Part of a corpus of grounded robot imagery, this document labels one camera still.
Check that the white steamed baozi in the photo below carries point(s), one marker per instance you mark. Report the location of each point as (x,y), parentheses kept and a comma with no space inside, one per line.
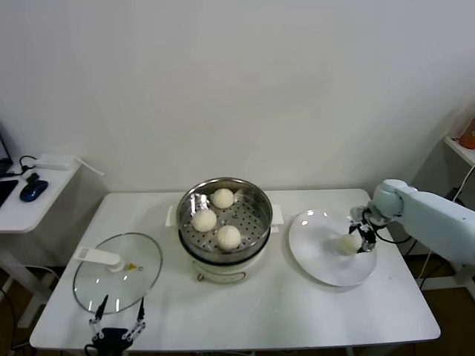
(204,221)
(222,198)
(228,238)
(348,245)

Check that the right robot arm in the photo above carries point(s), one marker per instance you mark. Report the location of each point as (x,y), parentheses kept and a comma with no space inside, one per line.
(430,219)

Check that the stainless steel steamer basket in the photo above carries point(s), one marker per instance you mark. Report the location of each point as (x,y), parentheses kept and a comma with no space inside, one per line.
(256,222)

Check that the white router box with antenna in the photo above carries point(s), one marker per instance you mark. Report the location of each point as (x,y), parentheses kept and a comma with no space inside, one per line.
(53,162)

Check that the white shelf desk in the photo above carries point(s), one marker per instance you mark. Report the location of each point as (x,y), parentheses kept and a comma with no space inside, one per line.
(434,167)

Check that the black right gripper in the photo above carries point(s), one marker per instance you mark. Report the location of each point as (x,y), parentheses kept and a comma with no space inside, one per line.
(366,226)

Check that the white side table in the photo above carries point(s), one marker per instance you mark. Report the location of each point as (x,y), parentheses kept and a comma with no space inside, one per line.
(48,200)

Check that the white round plate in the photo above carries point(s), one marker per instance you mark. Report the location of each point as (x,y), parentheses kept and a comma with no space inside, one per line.
(319,259)

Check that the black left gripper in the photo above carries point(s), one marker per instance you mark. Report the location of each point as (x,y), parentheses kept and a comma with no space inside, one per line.
(114,336)

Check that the black power adapter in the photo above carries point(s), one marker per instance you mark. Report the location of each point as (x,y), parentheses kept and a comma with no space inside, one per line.
(453,193)

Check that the orange container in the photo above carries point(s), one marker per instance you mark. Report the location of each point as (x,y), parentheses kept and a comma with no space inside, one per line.
(467,139)

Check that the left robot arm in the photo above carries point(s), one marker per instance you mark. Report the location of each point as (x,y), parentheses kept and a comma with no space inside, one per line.
(109,352)

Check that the small black device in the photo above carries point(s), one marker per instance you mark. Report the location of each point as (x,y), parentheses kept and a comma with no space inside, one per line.
(31,178)

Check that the white electric cooking pot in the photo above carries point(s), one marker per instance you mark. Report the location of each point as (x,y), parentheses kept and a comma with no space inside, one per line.
(222,270)

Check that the blue computer mouse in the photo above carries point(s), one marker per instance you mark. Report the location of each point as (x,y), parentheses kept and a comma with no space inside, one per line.
(32,192)

